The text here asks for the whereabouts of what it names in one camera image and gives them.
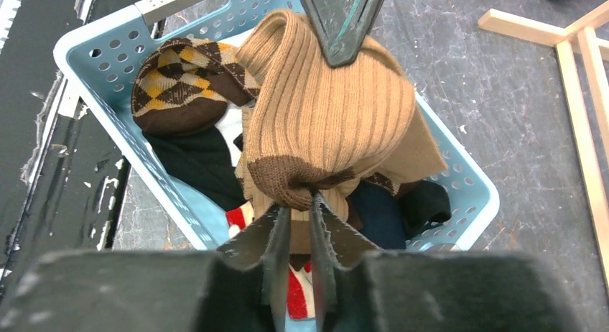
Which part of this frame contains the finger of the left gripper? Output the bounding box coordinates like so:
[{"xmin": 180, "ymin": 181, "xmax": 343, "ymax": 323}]
[{"xmin": 300, "ymin": 0, "xmax": 385, "ymax": 68}]

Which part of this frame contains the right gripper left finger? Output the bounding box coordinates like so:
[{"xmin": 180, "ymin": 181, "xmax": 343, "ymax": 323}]
[{"xmin": 1, "ymin": 205, "xmax": 290, "ymax": 331}]

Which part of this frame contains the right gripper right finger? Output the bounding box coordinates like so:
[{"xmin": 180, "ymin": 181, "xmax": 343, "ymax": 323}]
[{"xmin": 310, "ymin": 193, "xmax": 580, "ymax": 331}]

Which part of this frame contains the tan ribbed sock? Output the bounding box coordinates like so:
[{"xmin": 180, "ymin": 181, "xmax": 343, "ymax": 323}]
[
  {"xmin": 236, "ymin": 9, "xmax": 416, "ymax": 211},
  {"xmin": 238, "ymin": 97, "xmax": 446, "ymax": 254}
]

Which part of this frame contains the wooden hanger stand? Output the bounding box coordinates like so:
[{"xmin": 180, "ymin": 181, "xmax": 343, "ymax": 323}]
[{"xmin": 478, "ymin": 1, "xmax": 608, "ymax": 277}]

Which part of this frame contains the red santa sock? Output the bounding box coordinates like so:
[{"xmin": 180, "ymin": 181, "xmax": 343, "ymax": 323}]
[{"xmin": 226, "ymin": 202, "xmax": 315, "ymax": 321}]

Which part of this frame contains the navy blue sock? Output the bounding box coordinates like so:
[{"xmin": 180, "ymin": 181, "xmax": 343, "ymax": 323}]
[{"xmin": 347, "ymin": 181, "xmax": 406, "ymax": 249}]

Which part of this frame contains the brown yellow checked sock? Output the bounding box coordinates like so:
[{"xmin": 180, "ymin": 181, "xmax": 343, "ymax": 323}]
[{"xmin": 131, "ymin": 37, "xmax": 260, "ymax": 136}]

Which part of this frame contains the light blue laundry basket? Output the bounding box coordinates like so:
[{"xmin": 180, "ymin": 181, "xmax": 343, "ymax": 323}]
[{"xmin": 53, "ymin": 0, "xmax": 500, "ymax": 251}]

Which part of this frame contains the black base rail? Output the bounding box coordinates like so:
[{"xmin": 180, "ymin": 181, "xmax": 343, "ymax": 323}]
[{"xmin": 1, "ymin": 0, "xmax": 139, "ymax": 295}]

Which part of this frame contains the light blue cable tray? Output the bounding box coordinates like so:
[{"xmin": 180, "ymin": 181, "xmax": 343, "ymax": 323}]
[{"xmin": 0, "ymin": 0, "xmax": 22, "ymax": 50}]

